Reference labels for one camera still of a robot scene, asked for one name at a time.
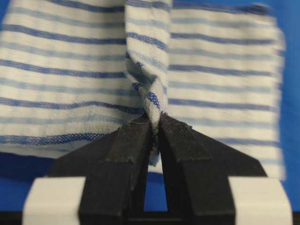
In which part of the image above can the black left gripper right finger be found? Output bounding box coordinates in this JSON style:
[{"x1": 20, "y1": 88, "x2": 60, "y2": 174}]
[{"x1": 158, "y1": 112, "x2": 293, "y2": 225}]

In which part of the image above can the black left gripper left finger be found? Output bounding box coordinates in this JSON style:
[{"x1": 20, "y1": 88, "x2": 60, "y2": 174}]
[{"x1": 22, "y1": 114, "x2": 155, "y2": 225}]

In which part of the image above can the blue white striped towel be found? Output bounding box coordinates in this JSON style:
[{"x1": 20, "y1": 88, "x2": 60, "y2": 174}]
[{"x1": 0, "y1": 0, "x2": 285, "y2": 180}]

